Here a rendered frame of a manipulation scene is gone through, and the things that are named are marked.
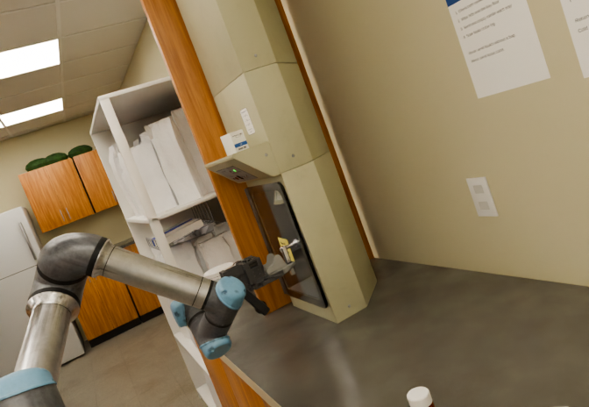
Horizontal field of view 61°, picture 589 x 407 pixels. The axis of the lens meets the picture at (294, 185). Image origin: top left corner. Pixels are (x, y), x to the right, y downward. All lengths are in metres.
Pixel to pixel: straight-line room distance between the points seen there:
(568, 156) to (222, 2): 0.96
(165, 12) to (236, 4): 0.40
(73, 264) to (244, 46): 0.72
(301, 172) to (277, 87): 0.25
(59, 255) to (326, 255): 0.71
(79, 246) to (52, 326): 0.18
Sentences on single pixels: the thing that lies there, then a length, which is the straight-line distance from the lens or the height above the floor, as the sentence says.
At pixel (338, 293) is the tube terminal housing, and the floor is 1.02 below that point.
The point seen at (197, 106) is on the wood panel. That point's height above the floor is 1.70.
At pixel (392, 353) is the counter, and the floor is 0.94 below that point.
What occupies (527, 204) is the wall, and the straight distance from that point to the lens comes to 1.39.
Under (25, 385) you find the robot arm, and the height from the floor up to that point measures 1.28.
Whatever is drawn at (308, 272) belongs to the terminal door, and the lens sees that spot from 1.50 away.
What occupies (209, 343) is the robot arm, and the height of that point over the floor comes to 1.09.
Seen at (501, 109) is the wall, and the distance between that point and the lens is 1.33.
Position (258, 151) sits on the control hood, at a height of 1.49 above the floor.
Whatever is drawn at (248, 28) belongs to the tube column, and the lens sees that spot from 1.48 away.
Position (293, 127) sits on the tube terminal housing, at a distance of 1.45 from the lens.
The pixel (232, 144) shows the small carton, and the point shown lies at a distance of 1.47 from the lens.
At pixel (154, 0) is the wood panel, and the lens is 1.84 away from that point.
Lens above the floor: 1.51
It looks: 6 degrees down
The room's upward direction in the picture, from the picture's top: 21 degrees counter-clockwise
